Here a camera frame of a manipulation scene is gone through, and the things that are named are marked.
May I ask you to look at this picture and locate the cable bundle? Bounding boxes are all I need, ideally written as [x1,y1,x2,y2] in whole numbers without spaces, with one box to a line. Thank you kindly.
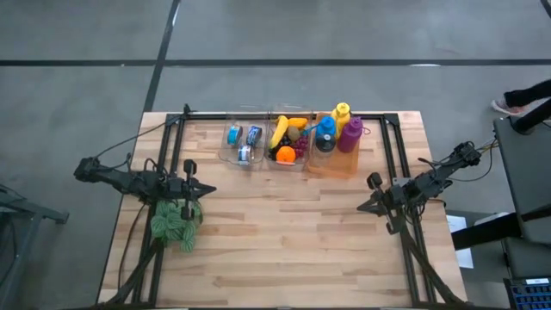
[471,136,503,183]

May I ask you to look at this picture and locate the clear bottle with black cap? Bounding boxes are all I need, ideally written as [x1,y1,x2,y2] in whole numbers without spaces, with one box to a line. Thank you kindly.
[308,133,337,171]

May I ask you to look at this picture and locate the red grape bunch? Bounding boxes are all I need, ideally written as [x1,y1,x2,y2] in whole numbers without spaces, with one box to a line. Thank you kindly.
[293,136,310,158]

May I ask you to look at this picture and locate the magenta plastic bottle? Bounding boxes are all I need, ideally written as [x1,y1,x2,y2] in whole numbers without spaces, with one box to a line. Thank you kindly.
[336,115,372,154]

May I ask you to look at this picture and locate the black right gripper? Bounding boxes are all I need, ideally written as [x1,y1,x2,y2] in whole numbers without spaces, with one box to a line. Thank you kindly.
[356,171,408,236]

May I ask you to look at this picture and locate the orange translucent bin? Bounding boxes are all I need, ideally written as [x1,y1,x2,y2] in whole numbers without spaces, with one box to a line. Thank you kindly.
[304,112,365,180]

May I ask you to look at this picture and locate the black aluminium table frame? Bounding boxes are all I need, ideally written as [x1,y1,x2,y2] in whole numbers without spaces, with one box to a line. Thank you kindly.
[102,102,473,310]

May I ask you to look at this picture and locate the dark purple grape bunch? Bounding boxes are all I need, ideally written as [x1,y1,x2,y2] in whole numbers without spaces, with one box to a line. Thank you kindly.
[267,135,288,162]

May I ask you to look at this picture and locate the green potted plant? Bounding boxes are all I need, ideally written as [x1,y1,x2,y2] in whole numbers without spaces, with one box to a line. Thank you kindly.
[150,198,204,254]

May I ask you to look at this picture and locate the grey metal table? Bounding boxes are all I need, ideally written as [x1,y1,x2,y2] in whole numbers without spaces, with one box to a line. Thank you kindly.
[0,187,71,302]

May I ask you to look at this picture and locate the clear plastic bin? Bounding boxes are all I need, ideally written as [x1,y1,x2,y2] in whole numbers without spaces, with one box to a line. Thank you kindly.
[264,102,314,172]
[218,110,271,167]

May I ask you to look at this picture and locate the person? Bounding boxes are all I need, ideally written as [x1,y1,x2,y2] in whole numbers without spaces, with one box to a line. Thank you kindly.
[490,78,551,118]

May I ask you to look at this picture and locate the blue plastic bottle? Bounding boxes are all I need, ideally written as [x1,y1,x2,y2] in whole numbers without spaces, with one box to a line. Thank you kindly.
[301,115,337,140]

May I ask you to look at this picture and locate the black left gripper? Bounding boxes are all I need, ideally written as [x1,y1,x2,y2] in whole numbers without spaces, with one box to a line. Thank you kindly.
[165,158,218,221]

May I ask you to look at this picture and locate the thin black cable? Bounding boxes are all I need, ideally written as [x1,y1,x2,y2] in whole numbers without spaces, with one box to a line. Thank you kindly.
[92,103,190,170]

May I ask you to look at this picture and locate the white paper sheet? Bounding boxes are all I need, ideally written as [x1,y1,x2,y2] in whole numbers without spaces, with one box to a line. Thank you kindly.
[445,214,475,270]

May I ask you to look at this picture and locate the orange fruit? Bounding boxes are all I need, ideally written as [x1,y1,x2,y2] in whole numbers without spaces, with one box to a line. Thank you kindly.
[275,146,298,165]

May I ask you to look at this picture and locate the yellow banana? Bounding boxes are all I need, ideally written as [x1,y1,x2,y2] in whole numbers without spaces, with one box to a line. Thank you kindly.
[269,115,290,150]

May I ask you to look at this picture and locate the wide tin can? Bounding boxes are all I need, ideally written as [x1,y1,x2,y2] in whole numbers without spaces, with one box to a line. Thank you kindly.
[245,124,263,148]

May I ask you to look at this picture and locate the yellow plastic bottle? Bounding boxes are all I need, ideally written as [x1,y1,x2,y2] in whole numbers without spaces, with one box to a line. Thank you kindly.
[330,101,352,140]

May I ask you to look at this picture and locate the black side table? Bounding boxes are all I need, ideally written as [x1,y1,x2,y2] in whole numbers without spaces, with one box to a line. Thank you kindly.
[492,98,551,247]

